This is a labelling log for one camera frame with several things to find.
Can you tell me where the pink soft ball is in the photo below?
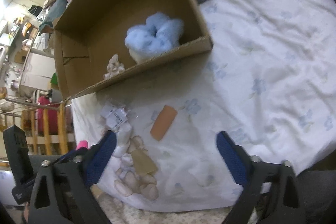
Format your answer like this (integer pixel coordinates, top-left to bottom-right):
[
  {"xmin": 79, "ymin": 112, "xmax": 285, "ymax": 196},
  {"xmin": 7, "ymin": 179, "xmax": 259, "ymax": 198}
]
[{"xmin": 76, "ymin": 140, "xmax": 89, "ymax": 151}]

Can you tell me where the orange sponge block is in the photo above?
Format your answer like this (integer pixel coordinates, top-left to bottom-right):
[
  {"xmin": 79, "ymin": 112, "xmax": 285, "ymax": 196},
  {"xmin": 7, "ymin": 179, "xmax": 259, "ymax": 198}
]
[{"xmin": 150, "ymin": 105, "xmax": 178, "ymax": 141}]

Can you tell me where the white lace scrunchie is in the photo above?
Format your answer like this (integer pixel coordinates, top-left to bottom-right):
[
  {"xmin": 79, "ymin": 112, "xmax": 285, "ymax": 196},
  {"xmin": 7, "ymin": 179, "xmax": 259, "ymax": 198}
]
[{"xmin": 104, "ymin": 54, "xmax": 125, "ymax": 80}]

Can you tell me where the clear plastic wrapper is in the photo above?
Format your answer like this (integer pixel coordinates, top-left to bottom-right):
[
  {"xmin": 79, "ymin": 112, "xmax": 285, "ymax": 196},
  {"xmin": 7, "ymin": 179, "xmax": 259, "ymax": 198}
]
[{"xmin": 100, "ymin": 100, "xmax": 135, "ymax": 132}]

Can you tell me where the magenta suitcase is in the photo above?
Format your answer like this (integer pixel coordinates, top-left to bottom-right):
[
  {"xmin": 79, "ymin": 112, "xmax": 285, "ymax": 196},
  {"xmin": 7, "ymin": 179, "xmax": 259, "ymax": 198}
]
[{"xmin": 37, "ymin": 97, "xmax": 58, "ymax": 135}]

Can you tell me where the green plastic bucket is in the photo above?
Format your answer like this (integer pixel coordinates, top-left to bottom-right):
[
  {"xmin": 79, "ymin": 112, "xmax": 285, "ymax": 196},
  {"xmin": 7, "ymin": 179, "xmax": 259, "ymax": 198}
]
[{"xmin": 51, "ymin": 73, "xmax": 58, "ymax": 86}]

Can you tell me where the white floral bed sheet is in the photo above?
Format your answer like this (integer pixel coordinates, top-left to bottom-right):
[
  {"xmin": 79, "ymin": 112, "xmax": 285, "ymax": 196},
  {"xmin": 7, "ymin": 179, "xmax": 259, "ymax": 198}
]
[{"xmin": 72, "ymin": 0, "xmax": 335, "ymax": 212}]

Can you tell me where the light blue fluffy scrunchie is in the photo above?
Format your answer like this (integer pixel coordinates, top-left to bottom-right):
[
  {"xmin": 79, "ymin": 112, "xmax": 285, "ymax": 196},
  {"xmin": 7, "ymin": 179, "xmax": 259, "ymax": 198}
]
[{"xmin": 125, "ymin": 12, "xmax": 185, "ymax": 58}]

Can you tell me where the brown cardboard box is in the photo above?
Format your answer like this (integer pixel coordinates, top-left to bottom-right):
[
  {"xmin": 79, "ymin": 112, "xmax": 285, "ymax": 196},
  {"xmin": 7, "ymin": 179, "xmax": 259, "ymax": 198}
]
[{"xmin": 52, "ymin": 0, "xmax": 213, "ymax": 99}]

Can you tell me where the teal pillow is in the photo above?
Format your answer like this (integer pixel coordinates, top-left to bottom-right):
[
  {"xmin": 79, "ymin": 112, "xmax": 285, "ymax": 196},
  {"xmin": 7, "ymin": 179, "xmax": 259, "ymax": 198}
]
[{"xmin": 39, "ymin": 0, "xmax": 68, "ymax": 34}]

